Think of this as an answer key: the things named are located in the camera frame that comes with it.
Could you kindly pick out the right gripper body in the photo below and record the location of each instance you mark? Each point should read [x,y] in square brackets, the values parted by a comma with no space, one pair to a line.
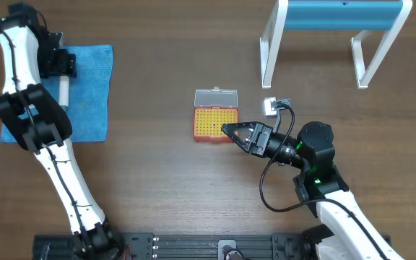
[260,139]

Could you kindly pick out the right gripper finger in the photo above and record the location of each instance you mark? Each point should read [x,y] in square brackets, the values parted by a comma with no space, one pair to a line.
[238,141]
[240,126]

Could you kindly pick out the white pipette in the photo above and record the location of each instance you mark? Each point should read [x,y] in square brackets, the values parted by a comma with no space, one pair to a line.
[63,90]

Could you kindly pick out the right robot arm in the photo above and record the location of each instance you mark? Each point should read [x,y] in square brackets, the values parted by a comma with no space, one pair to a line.
[320,144]

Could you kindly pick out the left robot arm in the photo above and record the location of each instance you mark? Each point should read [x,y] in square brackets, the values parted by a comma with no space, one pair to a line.
[63,177]

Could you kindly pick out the red and yellow tip box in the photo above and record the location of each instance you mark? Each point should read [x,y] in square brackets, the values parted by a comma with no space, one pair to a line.
[211,122]

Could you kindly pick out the white and blue stand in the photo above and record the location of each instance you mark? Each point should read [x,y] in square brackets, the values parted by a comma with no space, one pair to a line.
[338,14]

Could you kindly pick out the blue cloth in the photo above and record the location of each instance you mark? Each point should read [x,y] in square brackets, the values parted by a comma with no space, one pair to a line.
[89,90]

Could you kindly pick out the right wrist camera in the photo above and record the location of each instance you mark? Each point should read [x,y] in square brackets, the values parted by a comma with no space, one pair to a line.
[270,107]

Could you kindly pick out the mounting rail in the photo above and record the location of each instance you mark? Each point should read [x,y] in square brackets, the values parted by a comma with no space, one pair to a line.
[193,247]

